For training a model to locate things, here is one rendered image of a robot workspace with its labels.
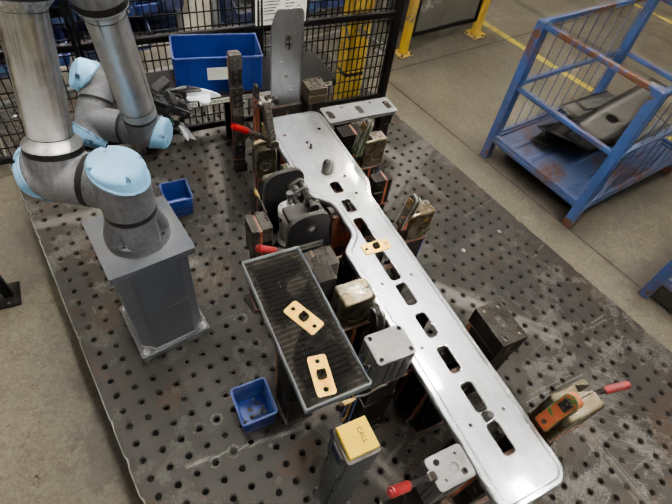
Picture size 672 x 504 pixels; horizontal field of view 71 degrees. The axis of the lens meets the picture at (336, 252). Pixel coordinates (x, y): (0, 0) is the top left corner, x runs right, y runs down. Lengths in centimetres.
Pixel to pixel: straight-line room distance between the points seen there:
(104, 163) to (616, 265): 282
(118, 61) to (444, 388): 97
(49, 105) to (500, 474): 116
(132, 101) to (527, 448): 112
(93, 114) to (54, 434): 142
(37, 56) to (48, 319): 168
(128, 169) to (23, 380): 152
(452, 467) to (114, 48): 103
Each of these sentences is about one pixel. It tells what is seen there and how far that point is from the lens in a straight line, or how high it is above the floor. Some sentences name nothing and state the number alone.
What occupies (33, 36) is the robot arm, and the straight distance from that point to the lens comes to 106.
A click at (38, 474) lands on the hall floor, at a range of 226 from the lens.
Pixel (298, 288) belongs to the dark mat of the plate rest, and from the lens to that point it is 104.
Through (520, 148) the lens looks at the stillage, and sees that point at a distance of 347.
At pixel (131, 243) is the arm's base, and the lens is 118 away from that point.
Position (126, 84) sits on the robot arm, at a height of 145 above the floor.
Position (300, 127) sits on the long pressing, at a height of 100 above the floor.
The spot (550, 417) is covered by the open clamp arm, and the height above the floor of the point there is 102.
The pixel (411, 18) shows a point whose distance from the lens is 437.
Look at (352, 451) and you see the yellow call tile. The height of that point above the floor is 116.
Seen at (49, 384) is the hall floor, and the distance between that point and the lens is 239.
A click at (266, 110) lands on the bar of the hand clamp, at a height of 119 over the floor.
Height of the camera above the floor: 201
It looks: 50 degrees down
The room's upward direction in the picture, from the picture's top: 10 degrees clockwise
